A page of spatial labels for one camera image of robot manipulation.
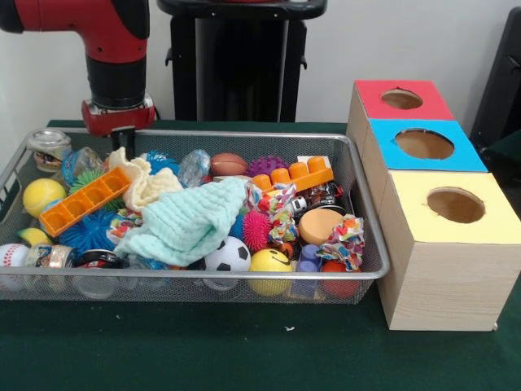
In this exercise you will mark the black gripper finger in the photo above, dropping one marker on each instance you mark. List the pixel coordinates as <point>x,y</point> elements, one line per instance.
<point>130,144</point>
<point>117,140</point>

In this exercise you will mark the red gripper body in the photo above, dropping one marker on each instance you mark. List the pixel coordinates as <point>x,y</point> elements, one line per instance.
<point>118,120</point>

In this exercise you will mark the clear plastic bottle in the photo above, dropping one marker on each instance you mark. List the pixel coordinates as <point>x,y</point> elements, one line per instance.
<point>83,161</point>

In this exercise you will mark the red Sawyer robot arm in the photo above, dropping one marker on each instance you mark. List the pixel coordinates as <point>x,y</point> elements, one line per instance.
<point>110,36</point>

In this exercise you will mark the wooden box with three holes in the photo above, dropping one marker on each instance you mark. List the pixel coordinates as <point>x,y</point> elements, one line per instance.
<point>447,285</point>

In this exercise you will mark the cream cloth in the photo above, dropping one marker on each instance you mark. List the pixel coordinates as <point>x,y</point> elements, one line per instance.
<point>156,185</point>

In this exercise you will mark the long orange hollow block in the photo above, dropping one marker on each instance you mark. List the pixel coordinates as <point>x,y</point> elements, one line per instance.
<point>85,199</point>

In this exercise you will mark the plain yellow ball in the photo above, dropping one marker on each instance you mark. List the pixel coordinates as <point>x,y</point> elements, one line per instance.
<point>42,197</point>

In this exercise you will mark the mint green knitted cloth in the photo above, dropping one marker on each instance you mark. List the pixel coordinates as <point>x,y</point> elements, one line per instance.
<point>187,220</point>

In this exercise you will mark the brown toy football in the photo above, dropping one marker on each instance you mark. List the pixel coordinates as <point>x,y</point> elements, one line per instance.
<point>228,164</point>

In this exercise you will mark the purple spiky ball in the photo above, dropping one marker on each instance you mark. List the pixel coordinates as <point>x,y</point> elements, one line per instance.
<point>266,166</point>

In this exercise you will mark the black and white soccer ball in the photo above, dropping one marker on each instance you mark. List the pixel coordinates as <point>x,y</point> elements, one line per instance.
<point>228,252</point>

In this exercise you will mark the orange studded toy brick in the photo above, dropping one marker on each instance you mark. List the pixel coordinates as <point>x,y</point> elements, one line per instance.
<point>301,179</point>

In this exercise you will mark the yellow smiley ball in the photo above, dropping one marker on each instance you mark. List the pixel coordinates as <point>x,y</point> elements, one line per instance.
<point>268,264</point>

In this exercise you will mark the black chair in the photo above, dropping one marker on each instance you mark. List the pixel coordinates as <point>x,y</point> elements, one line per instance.
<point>504,81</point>

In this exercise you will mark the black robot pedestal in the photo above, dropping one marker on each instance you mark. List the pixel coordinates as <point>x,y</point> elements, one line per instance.
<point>244,73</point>

